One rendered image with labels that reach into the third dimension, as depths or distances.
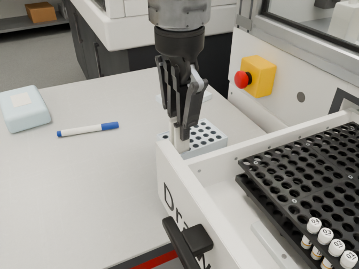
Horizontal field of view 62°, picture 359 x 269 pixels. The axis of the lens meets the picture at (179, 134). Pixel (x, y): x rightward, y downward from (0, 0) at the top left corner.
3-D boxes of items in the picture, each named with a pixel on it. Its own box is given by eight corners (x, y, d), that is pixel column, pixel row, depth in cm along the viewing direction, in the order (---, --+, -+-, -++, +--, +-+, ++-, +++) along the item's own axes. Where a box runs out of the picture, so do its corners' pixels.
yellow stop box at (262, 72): (253, 100, 66) (258, 69, 61) (234, 86, 71) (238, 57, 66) (271, 95, 67) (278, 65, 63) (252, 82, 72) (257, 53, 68)
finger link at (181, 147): (187, 118, 54) (189, 119, 53) (187, 148, 58) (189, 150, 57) (173, 122, 53) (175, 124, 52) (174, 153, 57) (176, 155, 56)
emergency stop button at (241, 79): (241, 92, 65) (243, 76, 63) (231, 85, 68) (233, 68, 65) (252, 89, 66) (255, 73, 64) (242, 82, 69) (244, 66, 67)
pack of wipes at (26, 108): (53, 123, 72) (48, 107, 70) (10, 135, 68) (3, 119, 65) (39, 97, 82) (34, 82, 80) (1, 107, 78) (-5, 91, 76)
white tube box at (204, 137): (176, 171, 59) (176, 157, 56) (157, 148, 65) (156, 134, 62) (226, 151, 64) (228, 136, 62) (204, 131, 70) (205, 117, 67)
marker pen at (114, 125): (57, 139, 67) (56, 133, 66) (58, 134, 68) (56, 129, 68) (119, 128, 70) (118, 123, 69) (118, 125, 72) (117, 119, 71)
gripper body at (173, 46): (143, 19, 45) (147, 76, 50) (171, 35, 39) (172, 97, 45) (186, 13, 48) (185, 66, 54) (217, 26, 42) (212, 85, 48)
